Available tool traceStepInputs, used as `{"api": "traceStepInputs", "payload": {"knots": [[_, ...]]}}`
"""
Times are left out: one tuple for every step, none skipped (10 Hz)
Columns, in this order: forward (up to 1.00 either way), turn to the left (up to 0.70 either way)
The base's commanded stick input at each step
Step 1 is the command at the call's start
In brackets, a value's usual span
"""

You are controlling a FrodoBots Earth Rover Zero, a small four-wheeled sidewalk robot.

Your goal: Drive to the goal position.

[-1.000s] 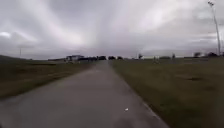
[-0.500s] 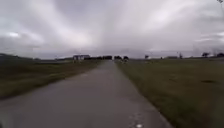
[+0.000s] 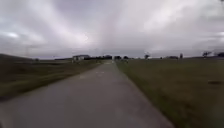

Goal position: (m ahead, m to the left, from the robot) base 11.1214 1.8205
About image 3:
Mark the grass field with slope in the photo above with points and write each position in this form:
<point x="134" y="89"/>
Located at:
<point x="30" y="75"/>

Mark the grey paved path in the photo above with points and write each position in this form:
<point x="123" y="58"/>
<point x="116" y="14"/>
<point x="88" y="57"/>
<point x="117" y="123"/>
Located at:
<point x="96" y="96"/>

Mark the row of distant trees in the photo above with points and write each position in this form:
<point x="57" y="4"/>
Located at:
<point x="110" y="57"/>

